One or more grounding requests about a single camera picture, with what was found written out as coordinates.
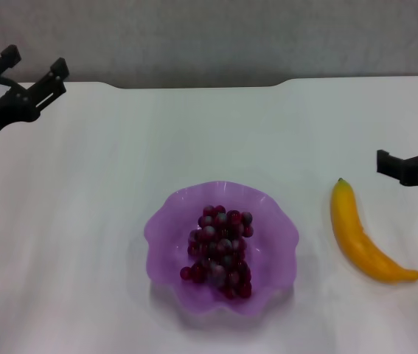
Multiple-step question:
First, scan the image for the purple wavy plastic plate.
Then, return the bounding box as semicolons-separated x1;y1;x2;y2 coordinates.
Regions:
144;180;301;317

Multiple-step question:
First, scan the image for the dark red grape bunch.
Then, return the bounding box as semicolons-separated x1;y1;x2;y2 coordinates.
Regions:
179;204;254;300

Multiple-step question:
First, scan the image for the yellow banana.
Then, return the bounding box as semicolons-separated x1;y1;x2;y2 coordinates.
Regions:
330;178;418;284

